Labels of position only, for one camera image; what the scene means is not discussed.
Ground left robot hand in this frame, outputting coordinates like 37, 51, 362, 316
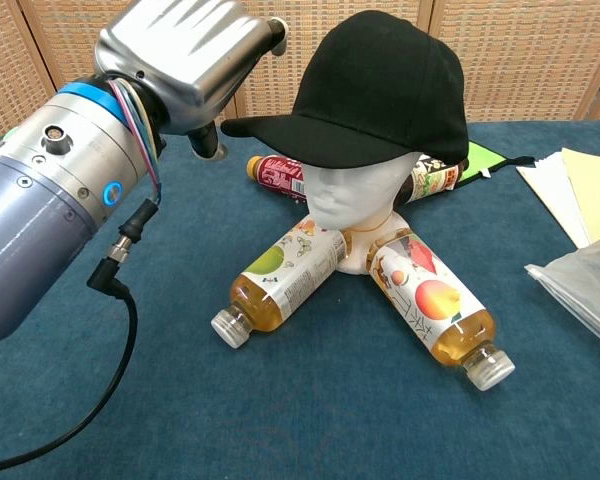
93, 0, 287, 162

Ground black baseball cap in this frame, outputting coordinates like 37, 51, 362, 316
220, 10, 470, 170

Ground white foam mannequin head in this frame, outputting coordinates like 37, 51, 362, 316
302, 152, 415, 277

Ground red label drink bottle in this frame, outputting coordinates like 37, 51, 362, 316
246, 153, 306, 202

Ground tea bottle green apple label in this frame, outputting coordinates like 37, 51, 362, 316
210, 215, 350, 350

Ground dark tea bottle white label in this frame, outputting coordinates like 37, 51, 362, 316
404, 153, 471, 206

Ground green microfibre cloth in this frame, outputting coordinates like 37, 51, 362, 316
454, 139, 536, 189

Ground woven folding screen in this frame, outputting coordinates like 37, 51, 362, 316
0, 0, 600, 149

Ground tea bottle peach label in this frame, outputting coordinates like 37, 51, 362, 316
365, 227, 515, 391

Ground white paper sheets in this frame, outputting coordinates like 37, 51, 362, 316
515, 151, 594, 250

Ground grey zip bag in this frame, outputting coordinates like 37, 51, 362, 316
523, 230, 600, 357

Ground coloured wrist wire bundle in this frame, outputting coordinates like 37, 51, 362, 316
107, 82, 165, 202

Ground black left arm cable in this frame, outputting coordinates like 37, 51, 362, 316
0, 197, 161, 476

